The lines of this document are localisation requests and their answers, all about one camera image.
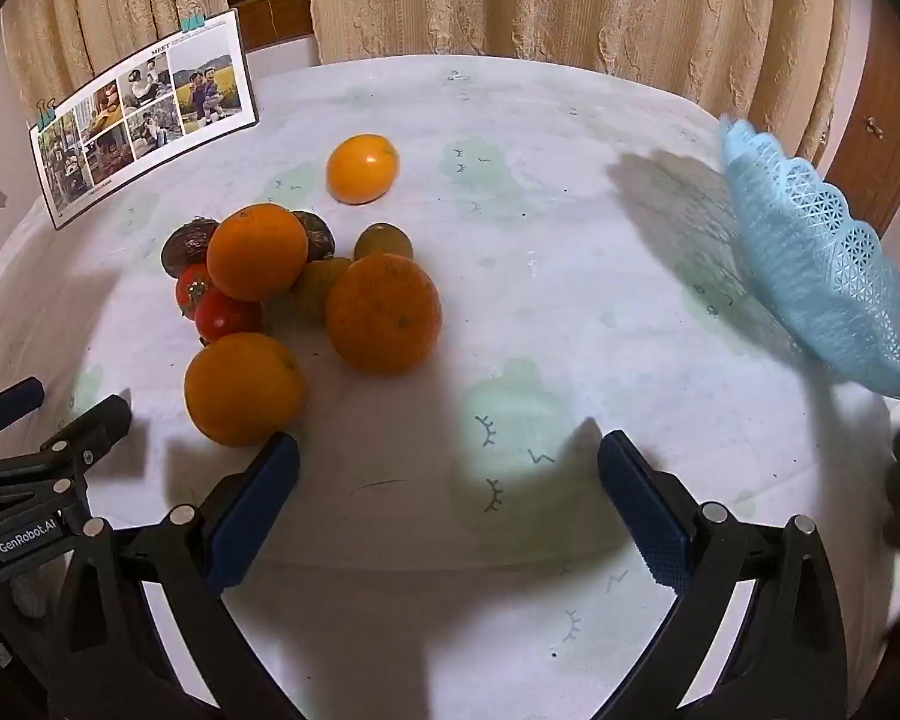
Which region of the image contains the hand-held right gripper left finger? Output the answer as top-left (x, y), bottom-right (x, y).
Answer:
top-left (49, 431), bottom-right (323, 720)

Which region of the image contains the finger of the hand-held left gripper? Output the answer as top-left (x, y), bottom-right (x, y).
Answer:
top-left (0, 379), bottom-right (46, 458)
top-left (0, 392), bottom-right (134, 503)

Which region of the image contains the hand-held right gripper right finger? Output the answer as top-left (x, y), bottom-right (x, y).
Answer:
top-left (592, 431), bottom-right (852, 720)

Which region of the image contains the orange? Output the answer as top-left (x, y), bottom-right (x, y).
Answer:
top-left (207, 204), bottom-right (309, 302)
top-left (325, 253), bottom-right (443, 374)
top-left (184, 332), bottom-right (307, 447)

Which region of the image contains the dark brown round fruit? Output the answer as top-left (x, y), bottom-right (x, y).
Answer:
top-left (160, 217), bottom-right (220, 280)
top-left (291, 210), bottom-right (337, 263)

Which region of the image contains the blue plastic lattice basket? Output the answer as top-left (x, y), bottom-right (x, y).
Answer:
top-left (720, 116), bottom-right (900, 400)

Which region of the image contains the glossy yellow-orange tomato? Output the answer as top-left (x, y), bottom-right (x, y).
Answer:
top-left (326, 133), bottom-right (400, 205)

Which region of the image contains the red tomato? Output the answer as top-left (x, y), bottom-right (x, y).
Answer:
top-left (195, 289), bottom-right (265, 344)
top-left (176, 264), bottom-right (215, 320)

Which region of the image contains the yellow-green round fruit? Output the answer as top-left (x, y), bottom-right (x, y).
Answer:
top-left (354, 223), bottom-right (413, 263)
top-left (292, 257), bottom-right (353, 323)

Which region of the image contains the photo collage board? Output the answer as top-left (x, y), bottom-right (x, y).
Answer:
top-left (28, 9), bottom-right (260, 231)

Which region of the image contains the narrow beige curtain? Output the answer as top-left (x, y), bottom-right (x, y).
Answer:
top-left (0, 0), bottom-right (230, 113)

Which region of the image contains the brown wooden door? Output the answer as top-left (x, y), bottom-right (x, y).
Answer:
top-left (795, 0), bottom-right (900, 241)

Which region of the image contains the wide beige curtain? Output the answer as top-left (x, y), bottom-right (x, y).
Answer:
top-left (304, 0), bottom-right (852, 166)

